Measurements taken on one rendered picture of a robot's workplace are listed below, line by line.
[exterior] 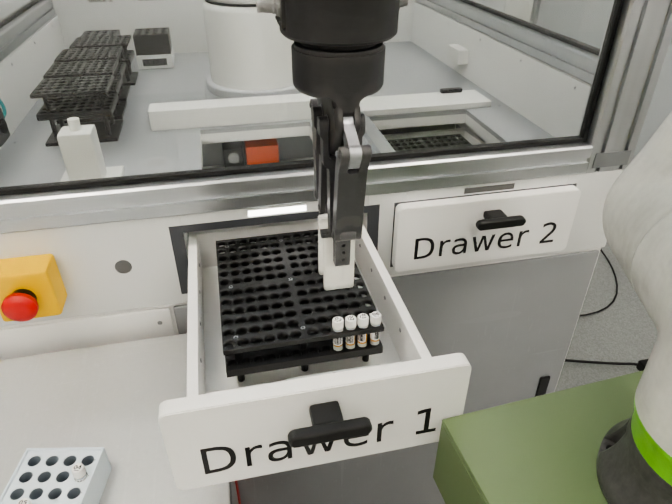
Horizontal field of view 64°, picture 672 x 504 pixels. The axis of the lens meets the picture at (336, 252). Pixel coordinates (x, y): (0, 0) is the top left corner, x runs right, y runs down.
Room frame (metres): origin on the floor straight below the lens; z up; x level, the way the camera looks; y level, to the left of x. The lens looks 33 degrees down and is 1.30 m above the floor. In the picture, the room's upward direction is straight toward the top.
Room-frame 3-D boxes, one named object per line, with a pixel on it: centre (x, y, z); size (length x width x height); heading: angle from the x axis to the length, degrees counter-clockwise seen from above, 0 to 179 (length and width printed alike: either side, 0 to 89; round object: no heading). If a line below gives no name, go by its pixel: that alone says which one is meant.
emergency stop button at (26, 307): (0.52, 0.39, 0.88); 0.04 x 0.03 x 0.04; 102
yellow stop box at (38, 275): (0.56, 0.40, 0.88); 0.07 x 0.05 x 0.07; 102
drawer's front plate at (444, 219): (0.71, -0.23, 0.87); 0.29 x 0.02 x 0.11; 102
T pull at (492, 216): (0.68, -0.23, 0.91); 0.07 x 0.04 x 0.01; 102
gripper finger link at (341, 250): (0.42, -0.01, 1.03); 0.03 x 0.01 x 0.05; 13
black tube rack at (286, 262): (0.54, 0.06, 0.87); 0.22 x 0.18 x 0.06; 12
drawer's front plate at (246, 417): (0.35, 0.01, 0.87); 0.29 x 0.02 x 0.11; 102
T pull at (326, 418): (0.32, 0.01, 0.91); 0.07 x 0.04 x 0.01; 102
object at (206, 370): (0.55, 0.06, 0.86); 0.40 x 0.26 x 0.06; 12
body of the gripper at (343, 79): (0.45, 0.00, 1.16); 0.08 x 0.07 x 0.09; 13
